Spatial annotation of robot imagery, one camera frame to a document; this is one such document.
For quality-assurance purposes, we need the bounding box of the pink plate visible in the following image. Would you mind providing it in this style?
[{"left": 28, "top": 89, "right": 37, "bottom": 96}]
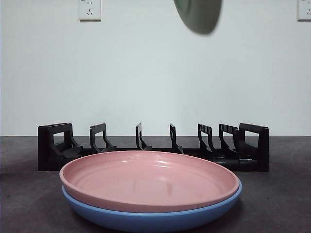
[{"left": 59, "top": 150, "right": 240, "bottom": 214}]

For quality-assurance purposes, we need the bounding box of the blue plate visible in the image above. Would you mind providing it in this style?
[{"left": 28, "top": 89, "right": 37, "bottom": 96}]
[{"left": 61, "top": 181, "right": 243, "bottom": 233}]

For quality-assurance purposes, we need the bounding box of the green plate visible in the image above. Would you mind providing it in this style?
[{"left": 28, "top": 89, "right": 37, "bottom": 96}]
[{"left": 173, "top": 0, "right": 223, "bottom": 35}]

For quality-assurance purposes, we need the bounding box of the black plastic dish rack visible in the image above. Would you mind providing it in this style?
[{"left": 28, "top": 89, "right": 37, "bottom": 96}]
[{"left": 37, "top": 122, "right": 270, "bottom": 173}]

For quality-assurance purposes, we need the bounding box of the white wall socket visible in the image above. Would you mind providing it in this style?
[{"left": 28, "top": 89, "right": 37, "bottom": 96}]
[
  {"left": 78, "top": 0, "right": 102, "bottom": 21},
  {"left": 297, "top": 0, "right": 311, "bottom": 21}
]

